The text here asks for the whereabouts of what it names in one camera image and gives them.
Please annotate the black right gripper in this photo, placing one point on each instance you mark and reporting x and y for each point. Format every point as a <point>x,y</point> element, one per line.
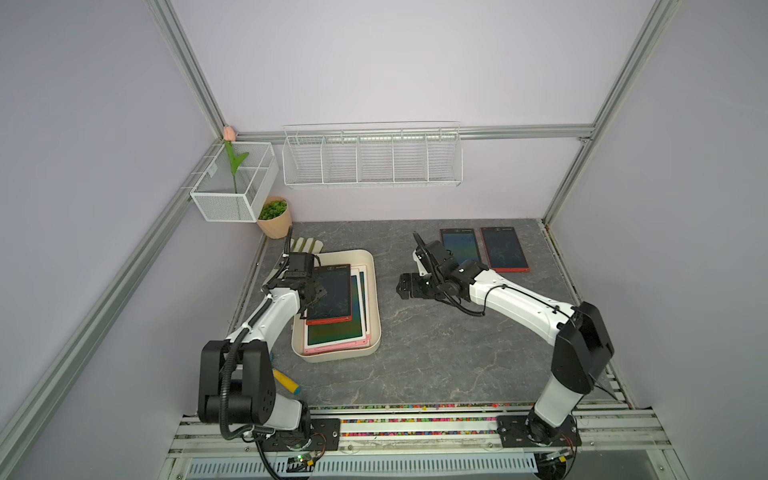
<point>412,284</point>

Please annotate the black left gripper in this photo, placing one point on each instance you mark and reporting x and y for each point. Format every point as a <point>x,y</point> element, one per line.
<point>320,292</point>

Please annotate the black frame writing tablet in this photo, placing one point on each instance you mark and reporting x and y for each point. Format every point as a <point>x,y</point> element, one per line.
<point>335,305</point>

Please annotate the white writing tablet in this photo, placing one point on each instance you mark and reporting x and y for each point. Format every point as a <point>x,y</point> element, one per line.
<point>342,330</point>

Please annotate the cream plastic storage tray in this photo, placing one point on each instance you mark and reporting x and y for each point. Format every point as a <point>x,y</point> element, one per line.
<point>355,338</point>

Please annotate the large red writing tablet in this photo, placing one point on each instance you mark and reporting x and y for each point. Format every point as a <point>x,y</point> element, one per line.
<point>461,243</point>

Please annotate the small red writing tablet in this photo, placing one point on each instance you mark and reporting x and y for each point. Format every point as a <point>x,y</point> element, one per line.
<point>504,250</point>

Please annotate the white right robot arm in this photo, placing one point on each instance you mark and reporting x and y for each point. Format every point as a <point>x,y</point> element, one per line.
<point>581,345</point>

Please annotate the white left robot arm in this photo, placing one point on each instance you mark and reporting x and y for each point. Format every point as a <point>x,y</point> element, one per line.
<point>237,389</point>

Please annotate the beige work glove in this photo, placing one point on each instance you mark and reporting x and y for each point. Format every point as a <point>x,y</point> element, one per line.
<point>302,244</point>

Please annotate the potted green plant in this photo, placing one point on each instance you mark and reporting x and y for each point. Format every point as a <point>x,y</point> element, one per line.
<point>275,218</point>

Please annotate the artificial pink tulip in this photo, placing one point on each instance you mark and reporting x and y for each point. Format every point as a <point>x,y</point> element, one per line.
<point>235,159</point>

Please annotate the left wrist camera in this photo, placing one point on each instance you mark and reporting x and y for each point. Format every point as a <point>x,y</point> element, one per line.
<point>301,265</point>

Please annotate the yellow blue handled tool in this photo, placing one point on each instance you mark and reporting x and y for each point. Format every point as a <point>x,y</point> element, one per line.
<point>286,382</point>

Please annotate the white mesh wall box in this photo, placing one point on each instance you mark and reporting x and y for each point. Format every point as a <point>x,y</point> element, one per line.
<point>213,192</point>

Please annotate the white wire wall shelf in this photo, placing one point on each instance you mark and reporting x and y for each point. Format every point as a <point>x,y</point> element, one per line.
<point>373,154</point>

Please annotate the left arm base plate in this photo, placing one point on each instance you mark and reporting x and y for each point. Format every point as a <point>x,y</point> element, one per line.
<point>321,434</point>

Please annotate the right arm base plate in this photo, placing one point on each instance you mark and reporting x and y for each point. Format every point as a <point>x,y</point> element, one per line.
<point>522,433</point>

